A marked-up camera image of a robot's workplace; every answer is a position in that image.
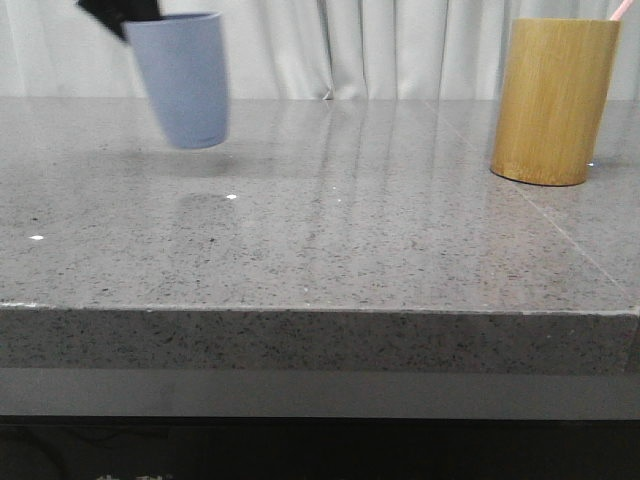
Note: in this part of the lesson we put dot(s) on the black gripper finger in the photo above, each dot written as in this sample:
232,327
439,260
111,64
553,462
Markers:
112,14

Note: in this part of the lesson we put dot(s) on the blue plastic cup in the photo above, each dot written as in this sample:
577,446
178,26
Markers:
182,61

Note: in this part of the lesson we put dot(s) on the pink chopstick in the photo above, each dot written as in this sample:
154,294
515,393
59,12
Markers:
620,11

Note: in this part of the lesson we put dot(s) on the white curtain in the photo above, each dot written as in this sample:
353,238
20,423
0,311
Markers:
447,50

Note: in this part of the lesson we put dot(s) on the bamboo cylindrical holder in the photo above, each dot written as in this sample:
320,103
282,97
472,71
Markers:
554,92

